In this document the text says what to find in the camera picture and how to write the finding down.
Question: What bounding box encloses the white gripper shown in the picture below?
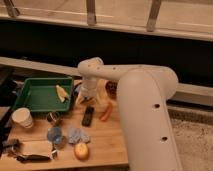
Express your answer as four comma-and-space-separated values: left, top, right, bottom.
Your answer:
75, 77, 99, 106

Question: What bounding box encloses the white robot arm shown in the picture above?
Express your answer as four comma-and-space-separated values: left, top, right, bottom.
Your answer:
77, 57, 183, 171

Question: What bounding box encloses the green plastic tray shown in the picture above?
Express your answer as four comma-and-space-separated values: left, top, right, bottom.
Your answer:
12, 77, 74, 113

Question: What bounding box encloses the dark red bowl with sponge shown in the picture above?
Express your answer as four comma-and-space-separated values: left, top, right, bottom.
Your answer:
73, 82, 82, 99

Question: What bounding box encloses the orange carrot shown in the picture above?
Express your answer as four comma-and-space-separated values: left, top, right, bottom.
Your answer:
100, 102, 113, 122

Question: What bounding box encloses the red bowl with dark contents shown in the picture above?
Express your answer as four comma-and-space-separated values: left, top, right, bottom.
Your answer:
105, 81, 117, 99

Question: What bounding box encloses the blue crumpled cloth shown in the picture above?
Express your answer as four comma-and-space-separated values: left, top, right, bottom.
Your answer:
68, 128, 90, 144

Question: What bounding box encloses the small metal can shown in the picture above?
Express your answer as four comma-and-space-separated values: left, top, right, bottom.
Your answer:
46, 112, 61, 126

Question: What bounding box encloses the white paper cup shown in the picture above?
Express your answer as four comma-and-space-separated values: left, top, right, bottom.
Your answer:
12, 107, 34, 128

